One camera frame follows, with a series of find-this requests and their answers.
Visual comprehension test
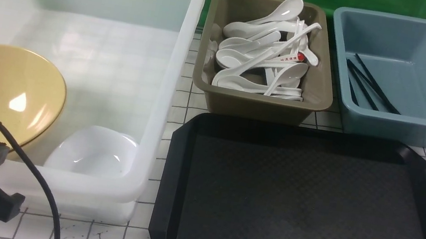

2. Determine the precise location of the olive green spoon bin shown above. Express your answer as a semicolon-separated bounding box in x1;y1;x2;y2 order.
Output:
193;0;333;125

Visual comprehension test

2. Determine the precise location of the white square dish in bin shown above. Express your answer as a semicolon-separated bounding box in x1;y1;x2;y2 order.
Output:
44;125;139;179

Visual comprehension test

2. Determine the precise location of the white soup spoon front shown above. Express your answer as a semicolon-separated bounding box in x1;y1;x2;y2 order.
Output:
213;75;302;97

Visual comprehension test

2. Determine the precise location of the yellow noodle bowl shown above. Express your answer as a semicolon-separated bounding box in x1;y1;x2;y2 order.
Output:
0;44;67;151

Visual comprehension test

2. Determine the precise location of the black chopstick with gold tip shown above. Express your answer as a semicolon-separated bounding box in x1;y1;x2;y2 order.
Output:
347;59;358;105

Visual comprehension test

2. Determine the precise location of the white soup spoon top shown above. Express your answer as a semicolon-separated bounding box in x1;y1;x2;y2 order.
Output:
248;0;304;25

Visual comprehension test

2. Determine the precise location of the black chopstick in blue bin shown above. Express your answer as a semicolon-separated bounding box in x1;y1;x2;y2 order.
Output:
355;53;400;115

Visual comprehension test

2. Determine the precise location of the white spoon with red label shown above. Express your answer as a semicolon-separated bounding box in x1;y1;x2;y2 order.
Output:
215;49;306;69

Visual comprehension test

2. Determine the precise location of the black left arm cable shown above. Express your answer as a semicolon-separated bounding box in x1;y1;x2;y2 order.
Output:
0;114;80;239

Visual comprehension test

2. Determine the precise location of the white soup spoon long handle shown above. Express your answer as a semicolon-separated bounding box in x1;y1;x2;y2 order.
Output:
211;20;322;89

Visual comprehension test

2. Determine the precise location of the blue plastic chopstick bin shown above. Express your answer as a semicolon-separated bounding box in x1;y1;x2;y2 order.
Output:
333;7;426;147

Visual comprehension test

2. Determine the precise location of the large translucent white plastic bin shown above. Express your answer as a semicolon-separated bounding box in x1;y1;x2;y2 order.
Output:
0;0;206;225

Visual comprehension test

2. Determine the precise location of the black plastic serving tray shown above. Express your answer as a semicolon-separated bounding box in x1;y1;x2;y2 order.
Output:
149;113;426;239

